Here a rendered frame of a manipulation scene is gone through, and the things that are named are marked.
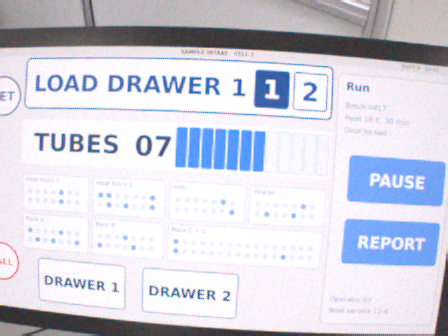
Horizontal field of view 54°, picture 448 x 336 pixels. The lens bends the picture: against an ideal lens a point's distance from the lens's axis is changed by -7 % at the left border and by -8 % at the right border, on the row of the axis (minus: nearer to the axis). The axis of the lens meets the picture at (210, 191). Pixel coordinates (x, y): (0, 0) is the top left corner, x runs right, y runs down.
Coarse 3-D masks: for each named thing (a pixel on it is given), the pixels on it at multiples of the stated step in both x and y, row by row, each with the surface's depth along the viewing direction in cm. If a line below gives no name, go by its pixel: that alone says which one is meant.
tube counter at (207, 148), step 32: (160, 128) 44; (192, 128) 44; (224, 128) 44; (256, 128) 43; (160, 160) 44; (192, 160) 44; (224, 160) 44; (256, 160) 44; (288, 160) 44; (320, 160) 43
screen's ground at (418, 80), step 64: (0, 64) 44; (320, 64) 43; (384, 64) 42; (0, 128) 45; (64, 128) 45; (128, 128) 44; (320, 128) 43; (384, 128) 43; (0, 192) 46; (64, 256) 46; (128, 320) 46; (192, 320) 46; (256, 320) 45; (320, 320) 45; (384, 320) 44
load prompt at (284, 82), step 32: (32, 64) 44; (64, 64) 44; (96, 64) 44; (128, 64) 44; (160, 64) 43; (192, 64) 43; (224, 64) 43; (256, 64) 43; (288, 64) 43; (32, 96) 44; (64, 96) 44; (96, 96) 44; (128, 96) 44; (160, 96) 44; (192, 96) 44; (224, 96) 43; (256, 96) 43; (288, 96) 43; (320, 96) 43
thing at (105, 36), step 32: (0, 32) 44; (32, 32) 44; (64, 32) 44; (96, 32) 43; (128, 32) 43; (160, 32) 43; (192, 32) 43; (224, 32) 43; (256, 32) 43; (288, 32) 42; (0, 320) 47; (32, 320) 47; (64, 320) 47; (96, 320) 46
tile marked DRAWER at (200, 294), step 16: (144, 272) 45; (160, 272) 45; (176, 272) 45; (192, 272) 45; (208, 272) 45; (224, 272) 45; (144, 288) 46; (160, 288) 45; (176, 288) 45; (192, 288) 45; (208, 288) 45; (224, 288) 45; (144, 304) 46; (160, 304) 46; (176, 304) 46; (192, 304) 45; (208, 304) 45; (224, 304) 45
